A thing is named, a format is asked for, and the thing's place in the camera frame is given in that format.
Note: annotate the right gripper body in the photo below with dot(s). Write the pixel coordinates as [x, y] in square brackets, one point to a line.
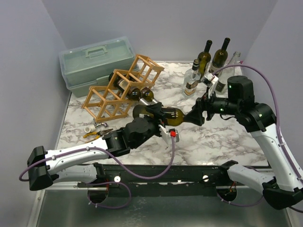
[202, 110]

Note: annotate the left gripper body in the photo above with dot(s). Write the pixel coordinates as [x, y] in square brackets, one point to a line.
[154, 123]

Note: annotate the green wine bottle black neck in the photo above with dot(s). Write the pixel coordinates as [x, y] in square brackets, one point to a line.
[170, 116]

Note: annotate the green wine bottle silver neck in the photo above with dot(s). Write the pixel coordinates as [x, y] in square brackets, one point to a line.
[148, 96]

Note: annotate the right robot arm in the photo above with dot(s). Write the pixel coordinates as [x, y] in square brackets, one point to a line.
[285, 188]

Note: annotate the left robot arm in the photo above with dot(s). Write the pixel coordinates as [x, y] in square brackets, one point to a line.
[44, 167]

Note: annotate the clear glass bottle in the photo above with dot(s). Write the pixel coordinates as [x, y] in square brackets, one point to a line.
[221, 86]

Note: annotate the clear square liquor bottle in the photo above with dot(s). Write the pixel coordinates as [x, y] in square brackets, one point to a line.
[191, 80]

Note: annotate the back right green bottle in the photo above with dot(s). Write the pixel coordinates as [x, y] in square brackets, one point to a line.
[220, 57]

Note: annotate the back left green bottle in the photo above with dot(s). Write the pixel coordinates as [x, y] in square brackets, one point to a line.
[204, 57]

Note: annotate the wooden wine rack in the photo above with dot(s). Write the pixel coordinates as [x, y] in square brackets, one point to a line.
[111, 102]

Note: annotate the white plastic pipe fitting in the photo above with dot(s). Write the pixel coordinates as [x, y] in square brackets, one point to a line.
[90, 128]

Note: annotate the green plastic toolbox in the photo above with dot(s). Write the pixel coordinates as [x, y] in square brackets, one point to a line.
[91, 65]

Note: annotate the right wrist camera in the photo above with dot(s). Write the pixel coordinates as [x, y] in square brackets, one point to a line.
[210, 81]

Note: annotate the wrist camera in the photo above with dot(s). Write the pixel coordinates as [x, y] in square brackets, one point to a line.
[168, 135]
[210, 81]

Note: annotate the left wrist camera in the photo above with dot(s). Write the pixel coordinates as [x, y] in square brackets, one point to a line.
[168, 135]

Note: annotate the yellow handled pliers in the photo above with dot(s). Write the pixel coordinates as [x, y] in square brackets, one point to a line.
[97, 134]

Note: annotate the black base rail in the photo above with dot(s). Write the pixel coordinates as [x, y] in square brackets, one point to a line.
[114, 181]

